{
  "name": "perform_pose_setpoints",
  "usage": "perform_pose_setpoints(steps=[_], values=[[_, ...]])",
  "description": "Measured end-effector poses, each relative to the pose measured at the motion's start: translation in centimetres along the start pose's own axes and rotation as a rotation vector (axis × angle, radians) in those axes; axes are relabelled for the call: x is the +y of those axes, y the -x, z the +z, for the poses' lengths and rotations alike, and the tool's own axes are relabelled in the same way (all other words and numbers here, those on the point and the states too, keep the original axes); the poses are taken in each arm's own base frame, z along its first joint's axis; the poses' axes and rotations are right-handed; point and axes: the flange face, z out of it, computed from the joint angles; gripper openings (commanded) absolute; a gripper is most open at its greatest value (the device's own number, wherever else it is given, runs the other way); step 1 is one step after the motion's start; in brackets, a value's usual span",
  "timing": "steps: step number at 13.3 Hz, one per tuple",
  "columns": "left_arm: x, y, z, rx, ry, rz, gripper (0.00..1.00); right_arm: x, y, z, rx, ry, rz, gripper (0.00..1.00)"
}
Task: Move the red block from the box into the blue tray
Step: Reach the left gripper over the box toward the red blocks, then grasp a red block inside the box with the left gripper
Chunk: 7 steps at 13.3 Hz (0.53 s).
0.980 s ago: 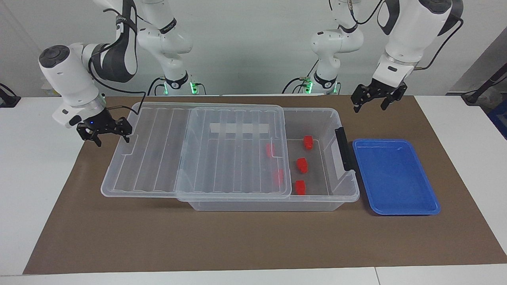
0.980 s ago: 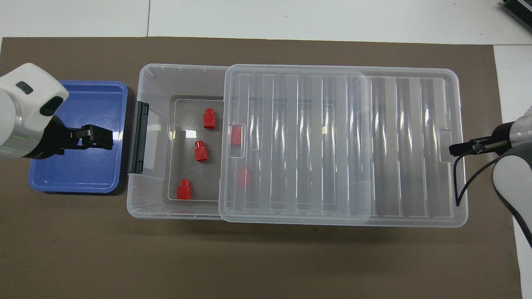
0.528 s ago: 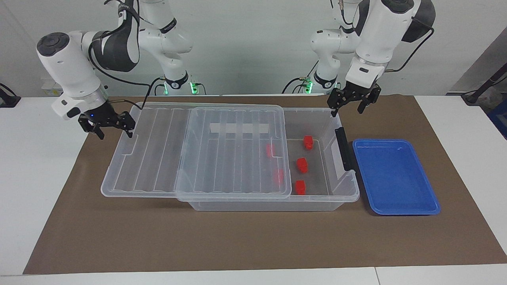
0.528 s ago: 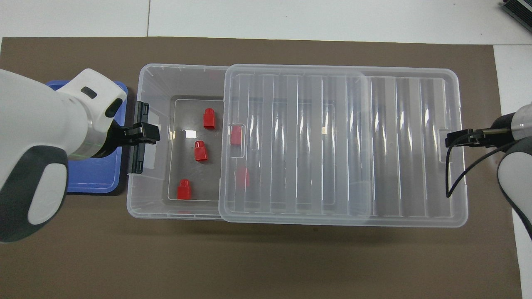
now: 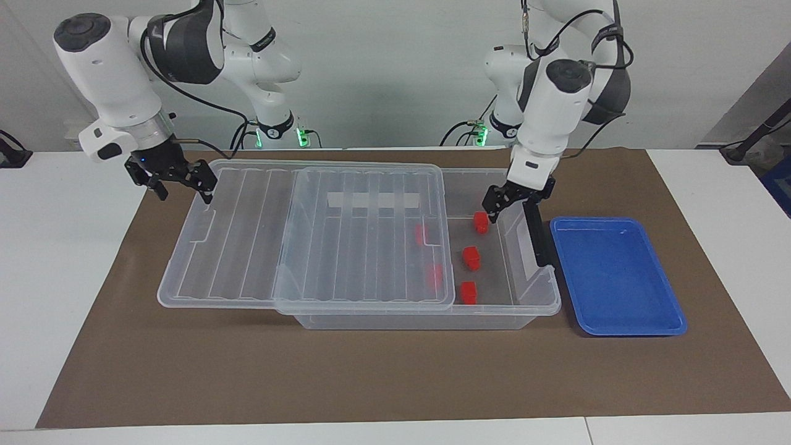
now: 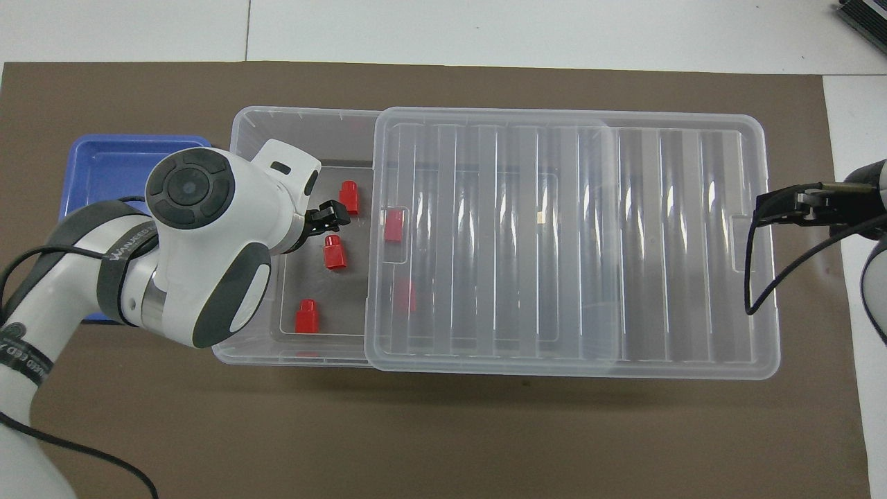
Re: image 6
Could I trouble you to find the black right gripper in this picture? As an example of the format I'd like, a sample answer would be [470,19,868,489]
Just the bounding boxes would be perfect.
[755,186,887,229]

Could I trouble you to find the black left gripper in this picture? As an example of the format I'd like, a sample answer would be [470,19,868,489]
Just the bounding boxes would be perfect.
[281,200,351,255]

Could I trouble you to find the clear ribbed plastic lid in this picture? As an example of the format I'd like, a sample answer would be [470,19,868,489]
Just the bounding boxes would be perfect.
[365,107,782,381]

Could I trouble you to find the clear plastic storage box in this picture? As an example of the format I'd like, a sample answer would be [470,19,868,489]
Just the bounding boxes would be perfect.
[211,105,619,368]

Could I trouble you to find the blue plastic tray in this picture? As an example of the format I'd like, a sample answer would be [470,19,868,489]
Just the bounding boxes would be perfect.
[58,134,213,324]

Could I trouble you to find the black finned electronic device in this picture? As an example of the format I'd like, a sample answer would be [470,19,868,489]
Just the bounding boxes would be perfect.
[832,0,887,44]

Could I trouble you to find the brown paper table mat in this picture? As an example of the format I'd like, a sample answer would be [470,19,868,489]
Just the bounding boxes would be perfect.
[0,61,872,499]

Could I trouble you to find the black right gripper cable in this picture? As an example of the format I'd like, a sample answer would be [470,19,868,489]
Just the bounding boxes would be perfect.
[744,182,887,316]

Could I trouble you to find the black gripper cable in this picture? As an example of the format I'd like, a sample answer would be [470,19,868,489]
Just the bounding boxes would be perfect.
[0,243,159,499]
[744,182,887,316]

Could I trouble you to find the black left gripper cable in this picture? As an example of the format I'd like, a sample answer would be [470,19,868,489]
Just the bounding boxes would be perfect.
[0,243,159,499]

